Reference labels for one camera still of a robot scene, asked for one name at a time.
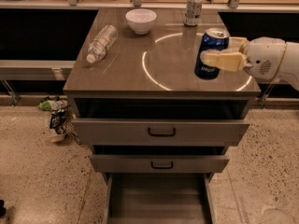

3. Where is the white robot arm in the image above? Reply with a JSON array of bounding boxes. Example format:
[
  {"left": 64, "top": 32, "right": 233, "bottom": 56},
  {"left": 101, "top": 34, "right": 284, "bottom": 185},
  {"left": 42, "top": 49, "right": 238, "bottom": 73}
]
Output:
[{"left": 200, "top": 36, "right": 299, "bottom": 91}]

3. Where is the middle drawer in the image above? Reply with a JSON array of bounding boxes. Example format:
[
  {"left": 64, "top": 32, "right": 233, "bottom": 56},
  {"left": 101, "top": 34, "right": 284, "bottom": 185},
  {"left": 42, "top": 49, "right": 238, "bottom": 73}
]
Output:
[{"left": 90, "top": 146, "right": 229, "bottom": 174}]

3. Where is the silver soda can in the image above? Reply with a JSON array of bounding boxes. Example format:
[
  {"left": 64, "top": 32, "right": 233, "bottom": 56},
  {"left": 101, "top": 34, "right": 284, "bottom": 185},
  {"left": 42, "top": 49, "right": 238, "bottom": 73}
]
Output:
[{"left": 184, "top": 0, "right": 203, "bottom": 26}]

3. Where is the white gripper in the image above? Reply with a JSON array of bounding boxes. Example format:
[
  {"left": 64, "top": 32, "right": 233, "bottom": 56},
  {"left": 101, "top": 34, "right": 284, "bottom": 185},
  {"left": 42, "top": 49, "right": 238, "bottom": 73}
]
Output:
[{"left": 200, "top": 36, "right": 286, "bottom": 80}]

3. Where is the green snack bag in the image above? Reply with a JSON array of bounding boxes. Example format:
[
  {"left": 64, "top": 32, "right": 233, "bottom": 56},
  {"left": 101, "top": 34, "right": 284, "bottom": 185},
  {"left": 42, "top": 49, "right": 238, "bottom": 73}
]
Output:
[{"left": 38, "top": 100, "right": 59, "bottom": 111}]

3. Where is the white cup on floor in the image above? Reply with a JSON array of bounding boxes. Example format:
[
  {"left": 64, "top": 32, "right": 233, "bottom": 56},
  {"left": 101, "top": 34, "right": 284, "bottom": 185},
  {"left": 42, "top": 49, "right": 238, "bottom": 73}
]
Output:
[{"left": 50, "top": 133, "right": 66, "bottom": 143}]

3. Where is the top drawer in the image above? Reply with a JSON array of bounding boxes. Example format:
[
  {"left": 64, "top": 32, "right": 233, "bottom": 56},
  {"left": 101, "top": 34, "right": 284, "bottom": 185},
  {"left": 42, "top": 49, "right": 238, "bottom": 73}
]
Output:
[{"left": 73, "top": 99, "right": 249, "bottom": 147}]

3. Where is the grey drawer cabinet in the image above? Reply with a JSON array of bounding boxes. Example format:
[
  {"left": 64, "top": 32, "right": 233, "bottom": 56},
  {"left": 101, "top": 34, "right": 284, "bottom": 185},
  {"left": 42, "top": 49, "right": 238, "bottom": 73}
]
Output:
[{"left": 63, "top": 7, "right": 262, "bottom": 224}]

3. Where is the blue pepsi can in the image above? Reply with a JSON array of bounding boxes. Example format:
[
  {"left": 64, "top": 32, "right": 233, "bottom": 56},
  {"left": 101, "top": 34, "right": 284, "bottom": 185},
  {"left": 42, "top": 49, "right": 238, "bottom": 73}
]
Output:
[{"left": 194, "top": 28, "right": 230, "bottom": 80}]

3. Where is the bottom drawer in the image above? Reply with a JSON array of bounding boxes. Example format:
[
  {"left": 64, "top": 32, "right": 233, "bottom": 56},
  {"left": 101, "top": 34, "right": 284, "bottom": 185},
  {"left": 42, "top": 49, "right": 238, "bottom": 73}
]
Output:
[{"left": 102, "top": 174, "right": 216, "bottom": 224}]

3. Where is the drawer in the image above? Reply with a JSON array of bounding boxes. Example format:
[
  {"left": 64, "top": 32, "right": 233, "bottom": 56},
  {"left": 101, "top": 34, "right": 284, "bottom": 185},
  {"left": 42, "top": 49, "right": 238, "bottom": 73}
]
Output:
[
  {"left": 73, "top": 99, "right": 249, "bottom": 147},
  {"left": 102, "top": 174, "right": 216, "bottom": 224},
  {"left": 90, "top": 146, "right": 229, "bottom": 174}
]

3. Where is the clear plastic water bottle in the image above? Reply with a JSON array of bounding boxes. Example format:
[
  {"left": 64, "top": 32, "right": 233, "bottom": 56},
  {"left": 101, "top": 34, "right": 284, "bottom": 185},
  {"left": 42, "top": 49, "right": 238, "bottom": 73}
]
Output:
[{"left": 86, "top": 25, "right": 118, "bottom": 63}]

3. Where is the wire basket on floor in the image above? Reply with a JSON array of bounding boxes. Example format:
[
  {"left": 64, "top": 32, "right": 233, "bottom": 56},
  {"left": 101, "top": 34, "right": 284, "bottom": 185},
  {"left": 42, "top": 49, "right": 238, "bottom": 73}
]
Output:
[{"left": 64, "top": 106, "right": 81, "bottom": 145}]

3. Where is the white bowl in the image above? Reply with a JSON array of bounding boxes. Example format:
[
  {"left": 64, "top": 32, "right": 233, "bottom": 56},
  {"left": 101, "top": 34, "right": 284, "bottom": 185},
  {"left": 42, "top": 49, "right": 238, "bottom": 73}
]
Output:
[{"left": 125, "top": 8, "right": 157, "bottom": 35}]

